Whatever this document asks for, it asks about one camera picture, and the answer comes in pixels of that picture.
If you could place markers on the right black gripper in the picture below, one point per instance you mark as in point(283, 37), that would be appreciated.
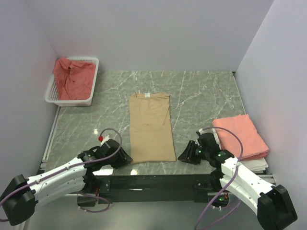
point(188, 155)

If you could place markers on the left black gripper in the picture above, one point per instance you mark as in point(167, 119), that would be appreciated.
point(123, 158)

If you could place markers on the beige t shirt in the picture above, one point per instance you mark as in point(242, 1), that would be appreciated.
point(151, 138)

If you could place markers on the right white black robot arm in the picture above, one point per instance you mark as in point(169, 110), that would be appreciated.
point(271, 203)

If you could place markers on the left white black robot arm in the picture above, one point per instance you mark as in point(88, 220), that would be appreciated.
point(25, 195)

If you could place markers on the black base beam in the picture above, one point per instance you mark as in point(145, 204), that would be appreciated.
point(151, 188)

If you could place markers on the folded pink t shirt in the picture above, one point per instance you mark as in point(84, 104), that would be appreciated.
point(254, 146)

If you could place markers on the folded white t shirt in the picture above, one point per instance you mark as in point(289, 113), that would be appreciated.
point(256, 165)

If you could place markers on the crumpled pink t shirt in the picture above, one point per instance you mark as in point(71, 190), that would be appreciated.
point(74, 79)

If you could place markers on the white plastic basket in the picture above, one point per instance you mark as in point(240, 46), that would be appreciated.
point(51, 95)

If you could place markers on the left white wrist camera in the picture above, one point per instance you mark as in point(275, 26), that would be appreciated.
point(104, 139)

